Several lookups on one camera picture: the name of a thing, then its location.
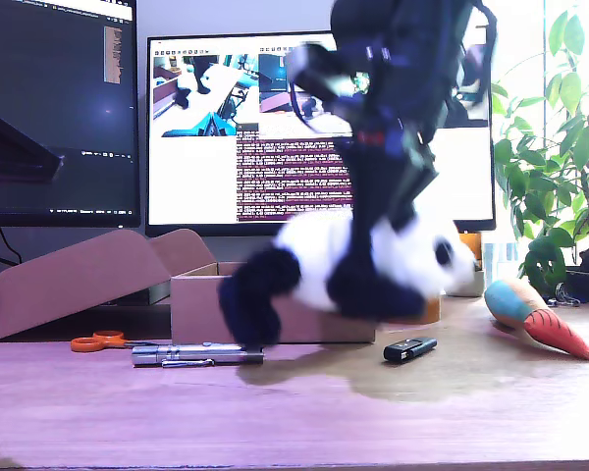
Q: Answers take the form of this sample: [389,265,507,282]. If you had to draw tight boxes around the black and white panda plush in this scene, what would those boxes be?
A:
[217,205,478,347]

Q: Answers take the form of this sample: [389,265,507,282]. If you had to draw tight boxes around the carrot shaped plush toy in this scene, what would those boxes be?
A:
[484,278,589,363]

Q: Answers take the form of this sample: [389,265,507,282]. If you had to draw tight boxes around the open cardboard box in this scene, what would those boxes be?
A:
[0,228,376,344]

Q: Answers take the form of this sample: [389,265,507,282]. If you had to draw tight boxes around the amber jar with grey base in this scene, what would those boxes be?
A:
[456,233,487,299]

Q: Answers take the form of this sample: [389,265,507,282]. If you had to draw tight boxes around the green leafy houseplant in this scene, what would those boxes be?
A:
[490,0,589,296]

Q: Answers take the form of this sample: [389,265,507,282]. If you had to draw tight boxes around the black USB stick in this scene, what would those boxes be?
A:
[383,337,439,365]

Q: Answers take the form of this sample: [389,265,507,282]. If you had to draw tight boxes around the bright Huawei computer monitor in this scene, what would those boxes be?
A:
[145,30,497,237]

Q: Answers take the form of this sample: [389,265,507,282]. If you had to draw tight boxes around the metal key bunch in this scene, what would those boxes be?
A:
[549,282,582,309]

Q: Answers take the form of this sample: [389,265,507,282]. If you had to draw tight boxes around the silver metal flashlight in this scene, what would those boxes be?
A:
[131,341,266,369]

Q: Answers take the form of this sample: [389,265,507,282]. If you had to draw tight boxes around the dark computer monitor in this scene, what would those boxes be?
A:
[0,0,142,229]

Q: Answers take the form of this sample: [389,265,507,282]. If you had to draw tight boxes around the orange handled scissors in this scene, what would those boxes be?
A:
[70,331,174,354]

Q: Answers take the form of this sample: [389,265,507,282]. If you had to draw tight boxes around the black cable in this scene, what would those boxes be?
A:
[0,227,25,269]

